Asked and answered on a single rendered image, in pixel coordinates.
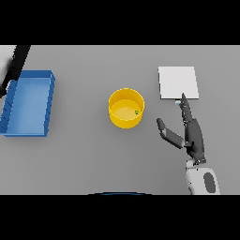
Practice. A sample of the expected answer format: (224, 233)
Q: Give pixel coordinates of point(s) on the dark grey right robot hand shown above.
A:
(193, 134)

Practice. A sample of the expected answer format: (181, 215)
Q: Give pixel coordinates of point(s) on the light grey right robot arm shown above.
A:
(200, 181)

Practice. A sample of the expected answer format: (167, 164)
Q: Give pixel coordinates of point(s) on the pale square measuring scale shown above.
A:
(178, 82)

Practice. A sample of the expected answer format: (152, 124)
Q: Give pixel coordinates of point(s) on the small green nut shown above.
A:
(136, 112)

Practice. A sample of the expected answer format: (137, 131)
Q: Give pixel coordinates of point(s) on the yellow round bowl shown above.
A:
(120, 120)

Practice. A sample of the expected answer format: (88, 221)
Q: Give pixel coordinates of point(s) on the blue rectangular tray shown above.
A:
(28, 106)

